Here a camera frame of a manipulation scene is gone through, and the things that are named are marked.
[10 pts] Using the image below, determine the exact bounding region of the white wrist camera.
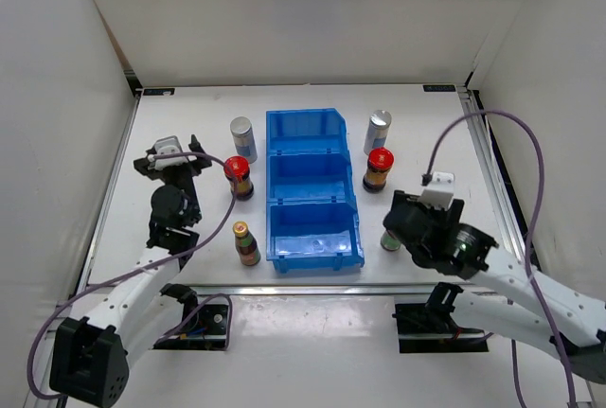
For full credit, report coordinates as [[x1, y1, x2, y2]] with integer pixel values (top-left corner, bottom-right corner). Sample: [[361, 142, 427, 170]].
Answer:
[[419, 171, 455, 210], [147, 135, 188, 171]]

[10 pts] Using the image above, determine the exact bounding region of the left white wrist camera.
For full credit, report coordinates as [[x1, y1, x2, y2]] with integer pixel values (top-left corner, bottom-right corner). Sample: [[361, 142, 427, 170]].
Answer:
[[147, 135, 188, 171]]

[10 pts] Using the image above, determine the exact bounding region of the aluminium frame rail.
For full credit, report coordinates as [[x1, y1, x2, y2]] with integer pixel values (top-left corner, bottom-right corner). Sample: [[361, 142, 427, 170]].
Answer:
[[84, 283, 493, 297]]

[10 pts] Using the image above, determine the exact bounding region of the right red-lidded sauce jar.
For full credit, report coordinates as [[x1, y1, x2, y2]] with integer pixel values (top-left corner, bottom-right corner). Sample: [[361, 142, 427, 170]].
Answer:
[[363, 147, 395, 193]]

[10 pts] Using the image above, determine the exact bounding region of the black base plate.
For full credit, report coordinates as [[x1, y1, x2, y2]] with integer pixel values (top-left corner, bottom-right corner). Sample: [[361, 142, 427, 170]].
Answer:
[[392, 303, 489, 354], [153, 293, 233, 351]]

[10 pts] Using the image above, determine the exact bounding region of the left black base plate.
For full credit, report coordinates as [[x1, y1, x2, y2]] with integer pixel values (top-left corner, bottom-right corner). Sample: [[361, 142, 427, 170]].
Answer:
[[153, 293, 233, 351]]

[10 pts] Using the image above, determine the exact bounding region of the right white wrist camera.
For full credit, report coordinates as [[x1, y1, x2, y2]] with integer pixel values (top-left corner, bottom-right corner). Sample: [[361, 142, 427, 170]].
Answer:
[[419, 171, 455, 210]]

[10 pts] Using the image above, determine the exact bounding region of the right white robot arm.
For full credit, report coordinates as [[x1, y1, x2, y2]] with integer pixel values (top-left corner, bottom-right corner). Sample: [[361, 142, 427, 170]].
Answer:
[[383, 190, 605, 384]]

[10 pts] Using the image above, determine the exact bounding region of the left silver-capped white shaker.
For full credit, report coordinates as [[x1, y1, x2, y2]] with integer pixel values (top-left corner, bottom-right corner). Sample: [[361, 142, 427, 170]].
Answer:
[[230, 116, 258, 164]]

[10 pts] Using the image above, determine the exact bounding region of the right silver-capped white shaker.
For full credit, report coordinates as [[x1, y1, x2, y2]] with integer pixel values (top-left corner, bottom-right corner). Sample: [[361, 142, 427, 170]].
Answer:
[[364, 110, 392, 155]]

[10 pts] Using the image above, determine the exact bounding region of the blue three-compartment plastic bin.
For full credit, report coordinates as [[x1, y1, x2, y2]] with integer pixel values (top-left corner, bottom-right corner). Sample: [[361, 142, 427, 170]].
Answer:
[[265, 109, 365, 274]]

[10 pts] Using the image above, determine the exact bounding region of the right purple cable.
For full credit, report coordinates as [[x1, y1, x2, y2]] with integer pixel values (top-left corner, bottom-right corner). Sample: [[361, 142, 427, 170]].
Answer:
[[428, 110, 578, 408]]

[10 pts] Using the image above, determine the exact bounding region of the left red-lidded sauce jar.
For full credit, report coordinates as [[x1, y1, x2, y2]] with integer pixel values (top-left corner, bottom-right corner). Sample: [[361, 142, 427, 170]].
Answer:
[[223, 155, 254, 201]]

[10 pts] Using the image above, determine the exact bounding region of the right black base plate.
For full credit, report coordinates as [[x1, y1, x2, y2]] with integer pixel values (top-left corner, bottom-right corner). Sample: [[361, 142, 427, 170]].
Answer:
[[392, 303, 489, 354]]

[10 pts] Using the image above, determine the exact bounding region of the green-labelled sauce bottle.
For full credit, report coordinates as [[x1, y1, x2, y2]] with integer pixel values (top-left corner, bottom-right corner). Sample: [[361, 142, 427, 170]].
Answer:
[[380, 230, 401, 252]]

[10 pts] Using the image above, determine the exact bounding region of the yellow-capped sauce bottle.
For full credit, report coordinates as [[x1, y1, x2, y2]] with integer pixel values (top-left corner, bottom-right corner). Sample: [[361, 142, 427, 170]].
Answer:
[[232, 221, 260, 266]]

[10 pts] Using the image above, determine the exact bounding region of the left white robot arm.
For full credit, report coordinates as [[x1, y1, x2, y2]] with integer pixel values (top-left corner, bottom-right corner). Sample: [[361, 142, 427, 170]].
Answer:
[[49, 136, 213, 407]]

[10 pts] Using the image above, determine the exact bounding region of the red-lidded sauce jar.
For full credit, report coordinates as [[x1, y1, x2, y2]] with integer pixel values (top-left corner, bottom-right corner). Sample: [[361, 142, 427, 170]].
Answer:
[[363, 147, 395, 193], [223, 155, 254, 201]]

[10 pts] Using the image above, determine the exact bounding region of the silver-capped white shaker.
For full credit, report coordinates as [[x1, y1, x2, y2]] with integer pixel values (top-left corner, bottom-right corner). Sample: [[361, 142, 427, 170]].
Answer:
[[364, 110, 392, 155], [230, 116, 258, 164]]

